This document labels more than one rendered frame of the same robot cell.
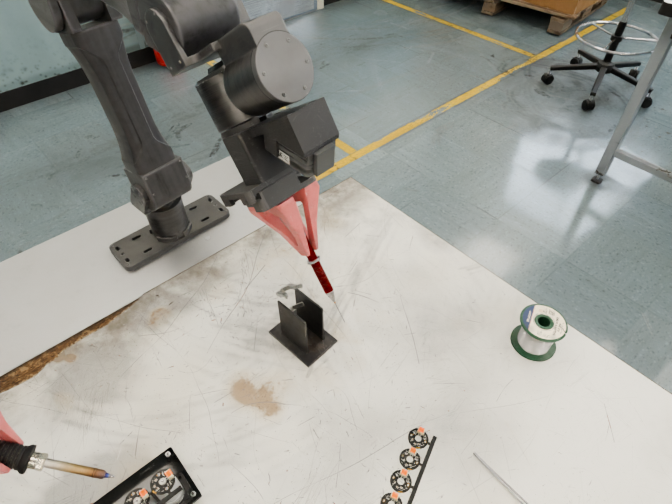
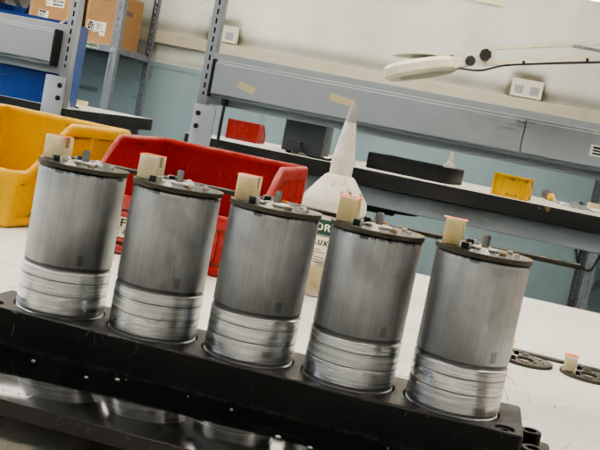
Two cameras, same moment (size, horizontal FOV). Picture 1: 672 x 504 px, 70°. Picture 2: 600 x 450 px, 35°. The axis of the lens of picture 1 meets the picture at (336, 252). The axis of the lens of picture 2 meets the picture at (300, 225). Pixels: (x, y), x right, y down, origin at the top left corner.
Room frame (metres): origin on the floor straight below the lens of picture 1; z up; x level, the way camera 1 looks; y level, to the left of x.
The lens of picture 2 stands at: (0.28, 0.43, 0.83)
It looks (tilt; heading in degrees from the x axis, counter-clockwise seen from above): 6 degrees down; 232
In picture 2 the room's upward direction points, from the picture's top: 11 degrees clockwise
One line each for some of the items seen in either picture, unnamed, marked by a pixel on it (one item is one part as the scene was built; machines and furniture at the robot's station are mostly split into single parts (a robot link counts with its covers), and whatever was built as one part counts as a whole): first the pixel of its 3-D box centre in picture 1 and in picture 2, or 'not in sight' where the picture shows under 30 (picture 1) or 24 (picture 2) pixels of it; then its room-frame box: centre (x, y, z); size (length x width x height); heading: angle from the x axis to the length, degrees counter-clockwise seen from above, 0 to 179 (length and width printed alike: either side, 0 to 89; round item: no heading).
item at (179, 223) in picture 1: (166, 215); not in sight; (0.60, 0.28, 0.79); 0.20 x 0.07 x 0.08; 133
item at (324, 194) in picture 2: not in sight; (335, 199); (-0.03, 0.05, 0.80); 0.03 x 0.03 x 0.10
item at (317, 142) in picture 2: not in sight; (308, 138); (-1.36, -1.72, 0.80); 0.15 x 0.12 x 0.10; 43
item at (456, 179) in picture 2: not in sight; (415, 168); (-1.62, -1.54, 0.77); 0.24 x 0.16 x 0.04; 117
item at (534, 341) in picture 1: (538, 332); not in sight; (0.38, -0.28, 0.78); 0.06 x 0.06 x 0.05
